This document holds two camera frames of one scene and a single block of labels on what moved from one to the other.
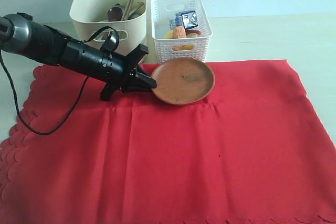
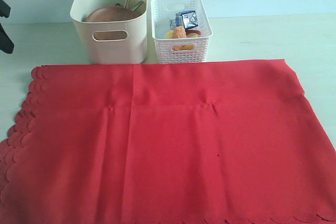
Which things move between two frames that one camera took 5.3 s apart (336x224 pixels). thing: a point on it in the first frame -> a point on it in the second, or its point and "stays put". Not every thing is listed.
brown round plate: x=182 y=81 -> x=110 y=13
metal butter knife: x=138 y=6 stays put
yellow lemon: x=169 y=35 stays put
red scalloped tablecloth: x=255 y=151 stays put
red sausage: x=191 y=31 stays put
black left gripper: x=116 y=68 -> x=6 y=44
